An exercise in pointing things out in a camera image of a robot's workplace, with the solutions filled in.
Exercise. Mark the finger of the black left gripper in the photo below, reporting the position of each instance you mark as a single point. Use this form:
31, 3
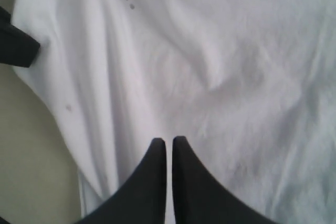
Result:
17, 48

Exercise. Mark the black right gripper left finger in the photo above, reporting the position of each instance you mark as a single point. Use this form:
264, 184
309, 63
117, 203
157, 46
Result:
142, 198

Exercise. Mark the white t-shirt red print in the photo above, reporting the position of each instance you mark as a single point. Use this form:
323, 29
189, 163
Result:
250, 83

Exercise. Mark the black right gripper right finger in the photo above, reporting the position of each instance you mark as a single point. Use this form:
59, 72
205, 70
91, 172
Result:
198, 197

